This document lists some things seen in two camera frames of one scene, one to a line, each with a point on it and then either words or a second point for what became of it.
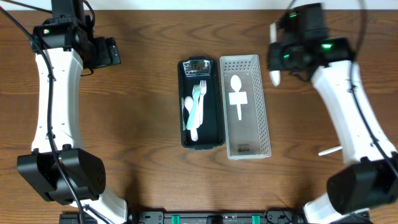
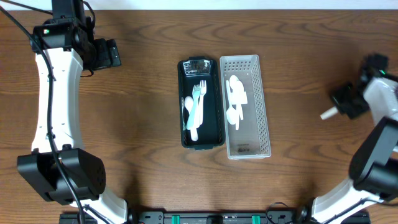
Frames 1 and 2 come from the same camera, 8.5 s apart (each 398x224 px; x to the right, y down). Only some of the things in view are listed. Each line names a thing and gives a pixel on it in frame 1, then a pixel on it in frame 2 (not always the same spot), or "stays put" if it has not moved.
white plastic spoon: (329, 150) → (238, 87)
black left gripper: (104, 51) stays put
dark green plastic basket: (191, 71) stays put
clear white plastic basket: (248, 137) stays put
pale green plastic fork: (196, 92) stays put
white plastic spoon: (274, 76) → (231, 114)
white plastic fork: (203, 91) stays put
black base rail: (288, 216) stays put
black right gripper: (274, 54) → (339, 101)
